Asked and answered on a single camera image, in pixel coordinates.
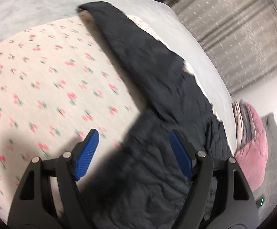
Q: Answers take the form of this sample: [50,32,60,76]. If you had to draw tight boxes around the black puffer jacket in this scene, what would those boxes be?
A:
[80,2,231,228]

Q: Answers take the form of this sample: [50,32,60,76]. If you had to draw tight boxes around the grey headboard cushion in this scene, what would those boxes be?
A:
[253,113,277,223]

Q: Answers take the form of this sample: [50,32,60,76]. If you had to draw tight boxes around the pink velvet pillow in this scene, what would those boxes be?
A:
[235,102,269,192]

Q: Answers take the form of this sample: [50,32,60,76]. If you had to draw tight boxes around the folded striped blankets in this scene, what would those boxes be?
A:
[232,100,256,151]

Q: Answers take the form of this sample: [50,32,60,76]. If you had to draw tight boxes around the cherry print bed sheet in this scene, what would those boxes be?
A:
[0,14,145,221]

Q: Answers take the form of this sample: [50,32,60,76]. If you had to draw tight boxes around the grey dotted curtain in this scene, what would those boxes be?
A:
[173,0,277,94]

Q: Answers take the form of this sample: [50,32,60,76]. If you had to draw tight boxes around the white mattress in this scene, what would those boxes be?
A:
[0,0,236,152]

